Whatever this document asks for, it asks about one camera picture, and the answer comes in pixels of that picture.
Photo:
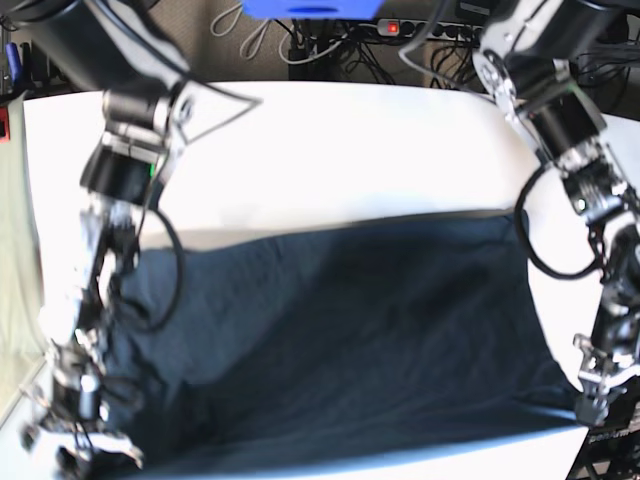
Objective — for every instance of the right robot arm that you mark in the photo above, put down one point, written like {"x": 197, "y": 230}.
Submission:
{"x": 153, "y": 107}

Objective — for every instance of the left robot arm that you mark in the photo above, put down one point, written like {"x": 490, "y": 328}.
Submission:
{"x": 523, "y": 62}

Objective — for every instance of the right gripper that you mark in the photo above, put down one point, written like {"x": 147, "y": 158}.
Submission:
{"x": 72, "y": 418}

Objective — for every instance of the blue plastic box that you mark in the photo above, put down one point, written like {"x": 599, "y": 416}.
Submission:
{"x": 312, "y": 9}

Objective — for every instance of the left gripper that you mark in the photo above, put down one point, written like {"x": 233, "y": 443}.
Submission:
{"x": 599, "y": 373}

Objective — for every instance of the green cloth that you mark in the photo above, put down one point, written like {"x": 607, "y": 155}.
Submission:
{"x": 22, "y": 343}

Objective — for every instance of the red box at edge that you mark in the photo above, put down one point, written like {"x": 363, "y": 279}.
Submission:
{"x": 5, "y": 135}

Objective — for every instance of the dark blue t-shirt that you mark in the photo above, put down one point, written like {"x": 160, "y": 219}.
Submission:
{"x": 326, "y": 346}

